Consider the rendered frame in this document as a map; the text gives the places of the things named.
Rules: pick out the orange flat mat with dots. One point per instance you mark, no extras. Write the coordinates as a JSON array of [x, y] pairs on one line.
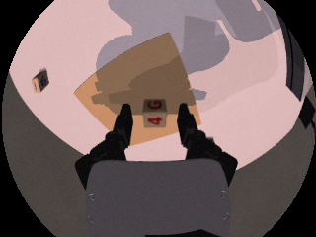
[[150, 70]]

